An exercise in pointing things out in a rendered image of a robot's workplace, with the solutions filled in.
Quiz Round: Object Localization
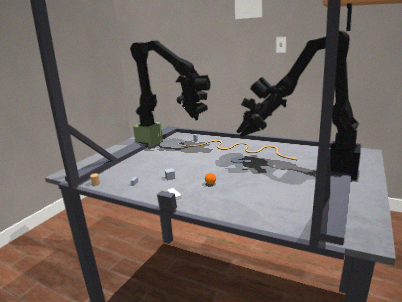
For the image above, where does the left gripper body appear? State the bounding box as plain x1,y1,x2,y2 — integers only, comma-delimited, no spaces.
177,89,208,114

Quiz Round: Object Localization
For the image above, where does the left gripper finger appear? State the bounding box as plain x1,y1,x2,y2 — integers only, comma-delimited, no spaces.
190,110,199,121
182,105,194,118

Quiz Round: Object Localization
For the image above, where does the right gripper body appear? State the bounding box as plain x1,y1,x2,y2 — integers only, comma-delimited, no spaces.
243,102,273,130

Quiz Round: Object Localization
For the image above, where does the orange ball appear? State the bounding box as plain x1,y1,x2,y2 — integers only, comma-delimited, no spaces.
205,173,216,184

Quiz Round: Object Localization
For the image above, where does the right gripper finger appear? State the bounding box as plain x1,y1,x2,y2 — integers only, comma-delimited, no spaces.
236,115,248,133
240,118,260,137

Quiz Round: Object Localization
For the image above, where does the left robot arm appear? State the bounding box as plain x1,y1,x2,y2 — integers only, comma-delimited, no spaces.
130,40,211,127

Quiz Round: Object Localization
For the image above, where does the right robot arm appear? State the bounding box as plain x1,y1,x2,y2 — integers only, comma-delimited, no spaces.
241,31,359,151

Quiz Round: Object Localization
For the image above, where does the tan cylinder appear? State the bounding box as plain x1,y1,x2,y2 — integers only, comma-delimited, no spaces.
90,174,100,185

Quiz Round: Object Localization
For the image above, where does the white rectangular bar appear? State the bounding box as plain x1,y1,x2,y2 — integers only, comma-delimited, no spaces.
167,188,182,200

